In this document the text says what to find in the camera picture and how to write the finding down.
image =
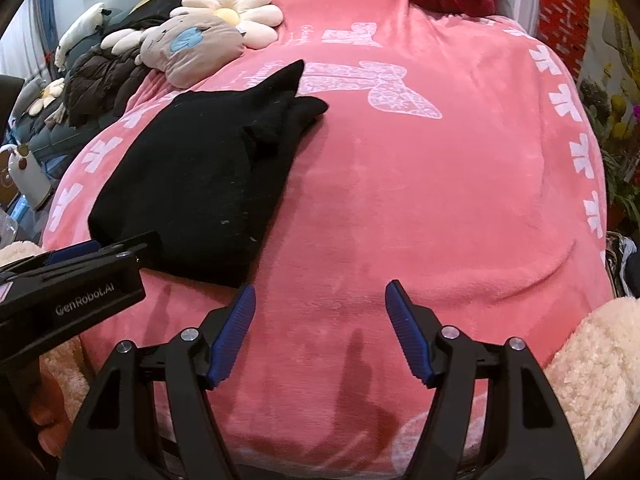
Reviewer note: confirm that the white kettle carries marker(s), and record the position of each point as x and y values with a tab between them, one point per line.
25	175

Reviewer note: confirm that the dark puffer jacket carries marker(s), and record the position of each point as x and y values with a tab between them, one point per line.
100	80

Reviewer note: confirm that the white plush toy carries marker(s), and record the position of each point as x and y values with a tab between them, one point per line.
80	30

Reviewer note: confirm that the green potted plant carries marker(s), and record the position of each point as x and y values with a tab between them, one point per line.
620	160

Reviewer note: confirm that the red brick-pattern wall panel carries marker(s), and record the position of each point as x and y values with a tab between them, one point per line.
562	10

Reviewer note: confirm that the pink bow-print blanket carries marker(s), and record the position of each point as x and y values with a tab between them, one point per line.
400	185

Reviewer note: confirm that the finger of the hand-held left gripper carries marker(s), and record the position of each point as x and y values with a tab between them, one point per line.
70	252
145	247

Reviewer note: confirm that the black garment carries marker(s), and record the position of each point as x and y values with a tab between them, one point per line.
200	175

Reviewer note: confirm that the small flower plush toy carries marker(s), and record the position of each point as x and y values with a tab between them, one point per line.
45	97

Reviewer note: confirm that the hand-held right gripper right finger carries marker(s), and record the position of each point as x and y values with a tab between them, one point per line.
407	330

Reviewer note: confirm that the cream flower plush pillow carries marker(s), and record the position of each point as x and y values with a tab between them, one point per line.
250	15

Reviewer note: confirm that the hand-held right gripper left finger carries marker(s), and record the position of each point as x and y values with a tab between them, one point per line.
232	335

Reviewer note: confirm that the brown bear-face plush pillow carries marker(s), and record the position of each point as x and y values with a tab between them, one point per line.
200	50

